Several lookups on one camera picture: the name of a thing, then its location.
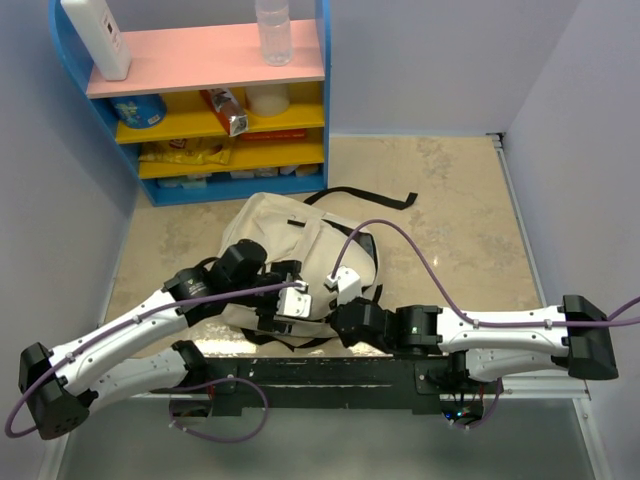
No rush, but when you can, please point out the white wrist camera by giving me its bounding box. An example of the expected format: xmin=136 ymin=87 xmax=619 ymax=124
xmin=276 ymin=281 xmax=312 ymax=319
xmin=324 ymin=266 xmax=362 ymax=306

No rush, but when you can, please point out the aluminium frame rail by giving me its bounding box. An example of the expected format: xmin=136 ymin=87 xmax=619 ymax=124
xmin=40 ymin=135 xmax=602 ymax=479

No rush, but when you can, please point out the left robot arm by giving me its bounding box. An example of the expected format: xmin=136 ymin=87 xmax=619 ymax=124
xmin=18 ymin=239 xmax=307 ymax=440

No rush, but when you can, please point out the white rectangular bottle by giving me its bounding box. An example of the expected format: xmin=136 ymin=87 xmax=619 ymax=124
xmin=61 ymin=0 xmax=132 ymax=81

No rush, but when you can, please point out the blue shelf unit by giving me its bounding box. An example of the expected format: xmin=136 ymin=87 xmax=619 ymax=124
xmin=49 ymin=1 xmax=331 ymax=206

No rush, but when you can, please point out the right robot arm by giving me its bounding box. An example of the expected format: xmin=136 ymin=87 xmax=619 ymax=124
xmin=330 ymin=295 xmax=619 ymax=393

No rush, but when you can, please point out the blue round snack tub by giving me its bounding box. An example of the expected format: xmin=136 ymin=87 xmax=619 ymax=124
xmin=109 ymin=94 xmax=167 ymax=129

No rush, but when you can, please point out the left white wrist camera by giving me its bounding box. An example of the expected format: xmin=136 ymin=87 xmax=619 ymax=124
xmin=276 ymin=281 xmax=312 ymax=319

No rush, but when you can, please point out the yellow chips bag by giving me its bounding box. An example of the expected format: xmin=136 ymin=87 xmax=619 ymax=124
xmin=138 ymin=137 xmax=233 ymax=166

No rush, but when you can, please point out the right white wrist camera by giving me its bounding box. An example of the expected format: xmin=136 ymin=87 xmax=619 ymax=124
xmin=324 ymin=266 xmax=362 ymax=306

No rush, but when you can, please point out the orange silver snack packet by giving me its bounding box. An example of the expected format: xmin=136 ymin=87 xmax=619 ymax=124
xmin=199 ymin=88 xmax=249 ymax=137

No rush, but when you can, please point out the purple cable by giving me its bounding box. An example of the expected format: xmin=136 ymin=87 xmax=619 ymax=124
xmin=329 ymin=218 xmax=640 ymax=431
xmin=3 ymin=280 xmax=309 ymax=442

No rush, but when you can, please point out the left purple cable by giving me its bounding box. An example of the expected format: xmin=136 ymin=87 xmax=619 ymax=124
xmin=3 ymin=280 xmax=309 ymax=442

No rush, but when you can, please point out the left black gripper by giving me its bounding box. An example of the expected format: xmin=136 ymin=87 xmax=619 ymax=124
xmin=229 ymin=261 xmax=301 ymax=333

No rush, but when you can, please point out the white small boxes row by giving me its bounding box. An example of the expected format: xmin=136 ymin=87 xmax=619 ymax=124
xmin=156 ymin=164 xmax=322 ymax=189

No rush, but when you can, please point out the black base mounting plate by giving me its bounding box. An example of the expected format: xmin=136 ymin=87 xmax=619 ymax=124
xmin=148 ymin=355 xmax=503 ymax=417

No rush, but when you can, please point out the beige canvas backpack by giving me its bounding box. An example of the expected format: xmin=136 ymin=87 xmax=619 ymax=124
xmin=217 ymin=187 xmax=417 ymax=349

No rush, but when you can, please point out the clear plastic water bottle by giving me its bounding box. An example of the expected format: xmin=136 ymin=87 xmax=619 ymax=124
xmin=255 ymin=0 xmax=293 ymax=66

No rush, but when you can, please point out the white cylindrical container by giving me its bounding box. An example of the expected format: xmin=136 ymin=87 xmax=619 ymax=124
xmin=245 ymin=84 xmax=290 ymax=117

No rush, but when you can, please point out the red flat box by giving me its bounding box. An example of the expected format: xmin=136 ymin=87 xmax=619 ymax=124
xmin=239 ymin=129 xmax=307 ymax=142

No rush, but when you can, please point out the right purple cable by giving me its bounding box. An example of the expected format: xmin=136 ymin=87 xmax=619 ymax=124
xmin=329 ymin=218 xmax=640 ymax=431

